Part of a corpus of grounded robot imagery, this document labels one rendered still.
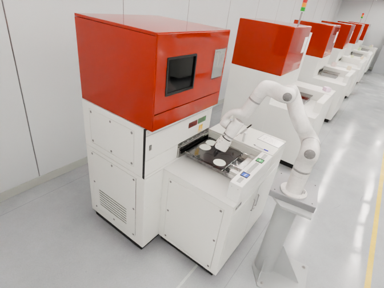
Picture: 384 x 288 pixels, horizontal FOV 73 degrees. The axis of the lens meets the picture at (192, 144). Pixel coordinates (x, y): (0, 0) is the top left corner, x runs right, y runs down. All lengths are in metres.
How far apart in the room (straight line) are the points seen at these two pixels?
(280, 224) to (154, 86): 1.37
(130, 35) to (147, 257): 1.78
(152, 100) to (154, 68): 0.19
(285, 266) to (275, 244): 0.29
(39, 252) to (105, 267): 0.58
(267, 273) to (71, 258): 1.66
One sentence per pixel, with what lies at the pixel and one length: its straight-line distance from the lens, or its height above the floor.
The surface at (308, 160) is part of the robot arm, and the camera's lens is 1.82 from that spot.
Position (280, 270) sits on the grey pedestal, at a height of 0.06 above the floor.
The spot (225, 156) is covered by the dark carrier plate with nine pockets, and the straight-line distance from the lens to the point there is 2.15.
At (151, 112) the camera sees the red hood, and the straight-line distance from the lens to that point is 1.63.
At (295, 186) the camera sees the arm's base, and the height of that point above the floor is 0.94.
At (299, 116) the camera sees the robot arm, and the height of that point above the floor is 1.43.
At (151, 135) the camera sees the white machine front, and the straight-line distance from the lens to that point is 1.77.
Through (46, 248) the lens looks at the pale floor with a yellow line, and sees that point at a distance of 2.70.
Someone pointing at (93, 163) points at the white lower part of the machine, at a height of 0.65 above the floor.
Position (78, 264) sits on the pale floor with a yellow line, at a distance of 2.53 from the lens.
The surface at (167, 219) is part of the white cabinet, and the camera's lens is 2.33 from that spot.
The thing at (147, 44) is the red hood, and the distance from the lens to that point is 1.55.
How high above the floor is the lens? 2.01
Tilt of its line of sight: 30 degrees down
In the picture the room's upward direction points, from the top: 8 degrees clockwise
